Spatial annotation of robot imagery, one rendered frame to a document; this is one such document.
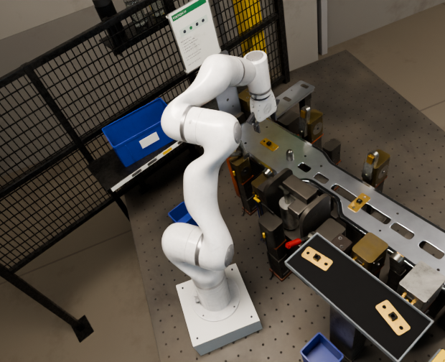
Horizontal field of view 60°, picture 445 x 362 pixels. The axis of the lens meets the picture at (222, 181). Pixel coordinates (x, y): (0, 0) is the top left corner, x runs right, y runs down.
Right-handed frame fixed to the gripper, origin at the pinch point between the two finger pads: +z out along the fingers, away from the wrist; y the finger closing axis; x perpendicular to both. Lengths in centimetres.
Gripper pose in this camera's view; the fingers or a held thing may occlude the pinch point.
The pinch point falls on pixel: (265, 123)
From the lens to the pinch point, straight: 158.8
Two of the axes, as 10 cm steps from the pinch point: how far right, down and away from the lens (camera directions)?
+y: 7.6, -5.9, 2.9
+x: -6.2, -5.1, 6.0
